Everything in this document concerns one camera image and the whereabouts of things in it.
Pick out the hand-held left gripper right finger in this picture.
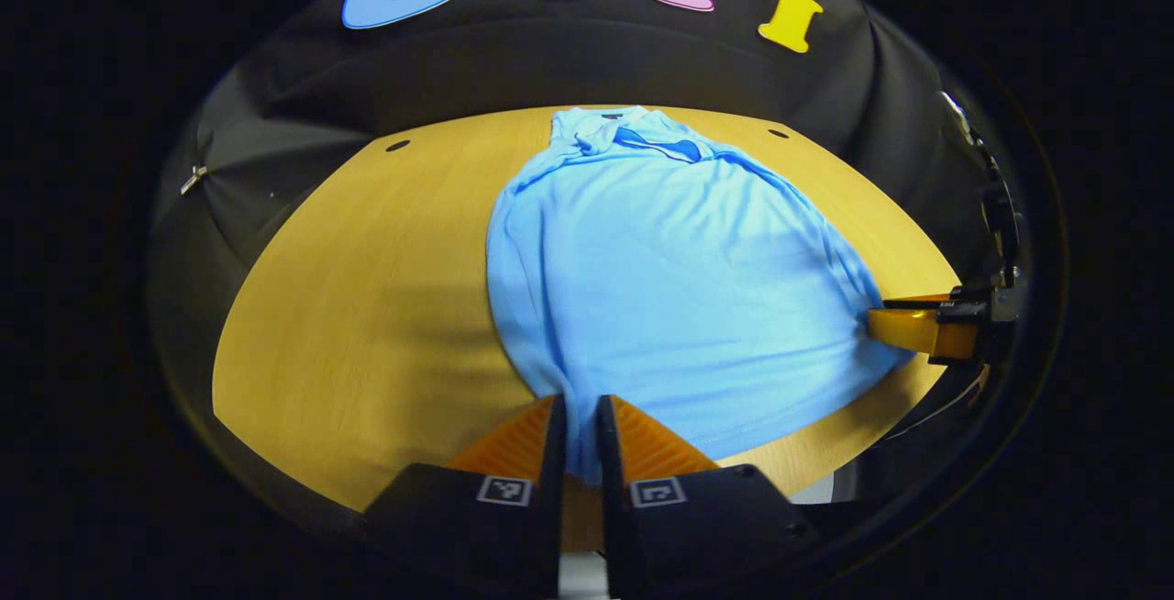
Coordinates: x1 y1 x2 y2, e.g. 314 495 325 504
596 394 822 600

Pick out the light blue T-shirt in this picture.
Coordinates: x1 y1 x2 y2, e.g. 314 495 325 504
486 106 918 488

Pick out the black backdrop cloth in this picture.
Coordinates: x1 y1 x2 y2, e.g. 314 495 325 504
147 0 1021 528

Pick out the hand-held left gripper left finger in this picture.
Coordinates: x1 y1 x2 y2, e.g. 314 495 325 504
362 395 568 600

